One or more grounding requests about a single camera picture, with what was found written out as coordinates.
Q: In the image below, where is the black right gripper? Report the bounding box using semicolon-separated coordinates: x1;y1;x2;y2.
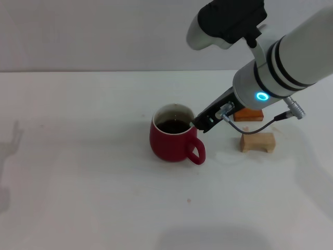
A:
194;87;244;134

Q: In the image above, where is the red ceramic mug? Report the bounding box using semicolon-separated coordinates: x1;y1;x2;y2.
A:
149;103;206;166

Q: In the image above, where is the dark coffee liquid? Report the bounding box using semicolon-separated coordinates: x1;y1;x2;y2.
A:
155;119;193;135

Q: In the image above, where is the orange-brown wooden block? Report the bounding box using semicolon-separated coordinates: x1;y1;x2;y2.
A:
233;107;264;122

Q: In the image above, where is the light wooden bridge block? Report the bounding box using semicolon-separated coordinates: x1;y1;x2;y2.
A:
239;132;276;154

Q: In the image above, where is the grey cable with metal plug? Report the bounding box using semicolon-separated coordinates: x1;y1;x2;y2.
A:
215;96;307;135

